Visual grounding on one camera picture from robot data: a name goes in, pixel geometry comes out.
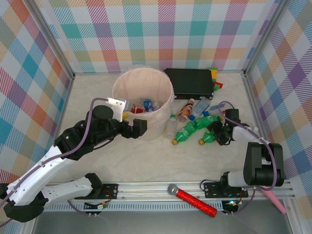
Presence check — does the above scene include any green Sprite bottle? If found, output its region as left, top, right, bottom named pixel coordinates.
left=198, top=126, right=220, bottom=146
left=194, top=115, right=224, bottom=130
left=172, top=121, right=197, bottom=146

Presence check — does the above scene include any cream plastic waste bin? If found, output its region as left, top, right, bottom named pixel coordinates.
left=112, top=67, right=175, bottom=141

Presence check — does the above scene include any clear bottle light blue label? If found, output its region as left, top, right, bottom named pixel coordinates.
left=189, top=98, right=211, bottom=121

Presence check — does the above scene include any Pocari Sweat bottle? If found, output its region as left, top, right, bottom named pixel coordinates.
left=142, top=98, right=155, bottom=112

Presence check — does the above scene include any brown Nescafe coffee bottle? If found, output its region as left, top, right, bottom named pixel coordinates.
left=177, top=98, right=195, bottom=122

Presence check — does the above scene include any clear bottle green neck ring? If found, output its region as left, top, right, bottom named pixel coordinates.
left=164, top=114, right=177, bottom=139

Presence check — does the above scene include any black hard case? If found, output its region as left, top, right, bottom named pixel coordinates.
left=163, top=68, right=215, bottom=100

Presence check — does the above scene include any red glitter microphone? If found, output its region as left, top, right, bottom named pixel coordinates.
left=167, top=184, right=217, bottom=217

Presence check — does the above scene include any pink microphone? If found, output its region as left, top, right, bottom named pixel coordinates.
left=262, top=186, right=287, bottom=215

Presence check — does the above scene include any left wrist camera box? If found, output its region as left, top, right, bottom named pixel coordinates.
left=106, top=97, right=129, bottom=122

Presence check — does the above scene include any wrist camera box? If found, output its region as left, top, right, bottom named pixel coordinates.
left=106, top=97, right=129, bottom=122
left=225, top=109, right=241, bottom=125

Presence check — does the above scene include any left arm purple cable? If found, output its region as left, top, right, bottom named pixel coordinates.
left=0, top=97, right=109, bottom=226

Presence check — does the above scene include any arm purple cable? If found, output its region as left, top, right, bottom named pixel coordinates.
left=218, top=101, right=280, bottom=215
left=0, top=97, right=109, bottom=226

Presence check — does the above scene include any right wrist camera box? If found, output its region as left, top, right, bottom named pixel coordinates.
left=225, top=109, right=241, bottom=125

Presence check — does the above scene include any aluminium table side rail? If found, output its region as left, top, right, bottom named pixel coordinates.
left=242, top=72, right=297, bottom=193

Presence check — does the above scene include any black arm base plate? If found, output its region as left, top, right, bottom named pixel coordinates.
left=74, top=182, right=119, bottom=201
left=203, top=181, right=249, bottom=198

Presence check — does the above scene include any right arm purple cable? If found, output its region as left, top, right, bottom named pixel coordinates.
left=218, top=101, right=280, bottom=215

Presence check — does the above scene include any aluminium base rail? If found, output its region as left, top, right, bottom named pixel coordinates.
left=39, top=181, right=295, bottom=203

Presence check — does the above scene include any white slotted cable duct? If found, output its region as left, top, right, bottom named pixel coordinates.
left=39, top=201, right=225, bottom=213

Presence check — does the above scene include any aluminium frame post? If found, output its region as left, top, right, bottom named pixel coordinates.
left=242, top=0, right=291, bottom=76
left=29, top=0, right=75, bottom=78

